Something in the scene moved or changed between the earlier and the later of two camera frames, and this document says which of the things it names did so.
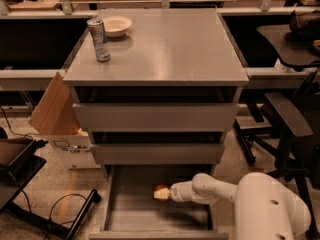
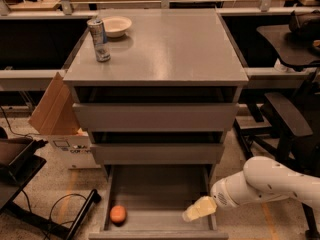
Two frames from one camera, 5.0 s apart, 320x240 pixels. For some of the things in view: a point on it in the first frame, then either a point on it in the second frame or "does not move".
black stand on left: (18, 163) does not move
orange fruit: (160, 188) → (118, 214)
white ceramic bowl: (116, 26) does not move
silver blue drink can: (100, 39) does not move
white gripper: (177, 192) → (222, 193)
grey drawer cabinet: (156, 89) does not move
